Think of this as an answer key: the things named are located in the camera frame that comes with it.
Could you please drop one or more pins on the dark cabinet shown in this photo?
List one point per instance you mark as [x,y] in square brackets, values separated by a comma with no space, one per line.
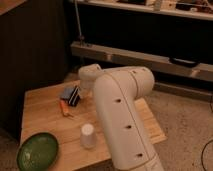
[32,55]

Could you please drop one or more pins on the metal pole stand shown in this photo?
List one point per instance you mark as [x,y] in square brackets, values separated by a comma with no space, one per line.
[81,37]

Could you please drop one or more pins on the white paper cup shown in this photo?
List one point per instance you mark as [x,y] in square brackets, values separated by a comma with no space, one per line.
[88,136]

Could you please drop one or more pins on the orange carrot toy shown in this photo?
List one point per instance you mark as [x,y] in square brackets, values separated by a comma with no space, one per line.
[65,109]

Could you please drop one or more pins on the blue sponge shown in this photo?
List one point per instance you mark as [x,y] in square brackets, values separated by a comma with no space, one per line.
[66,93]

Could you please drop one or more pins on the wooden shelf with clutter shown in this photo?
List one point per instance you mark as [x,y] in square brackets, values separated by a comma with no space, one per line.
[156,7]

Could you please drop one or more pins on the long grey metal case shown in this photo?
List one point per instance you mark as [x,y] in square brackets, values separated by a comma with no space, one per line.
[154,62]

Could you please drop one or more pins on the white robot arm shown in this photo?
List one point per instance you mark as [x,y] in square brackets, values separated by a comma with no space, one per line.
[114,92]

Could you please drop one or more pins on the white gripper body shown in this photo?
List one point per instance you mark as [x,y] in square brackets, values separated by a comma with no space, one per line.
[85,88]

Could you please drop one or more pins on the green plate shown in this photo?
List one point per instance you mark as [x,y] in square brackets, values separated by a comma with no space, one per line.
[38,152]

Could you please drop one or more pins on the black whiteboard eraser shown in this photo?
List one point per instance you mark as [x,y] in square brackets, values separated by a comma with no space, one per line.
[74,98]

